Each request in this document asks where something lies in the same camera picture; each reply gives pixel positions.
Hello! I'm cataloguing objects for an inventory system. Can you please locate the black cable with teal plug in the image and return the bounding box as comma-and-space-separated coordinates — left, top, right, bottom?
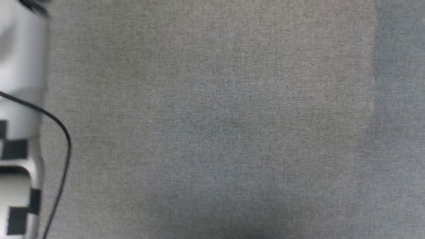
0, 91, 72, 239

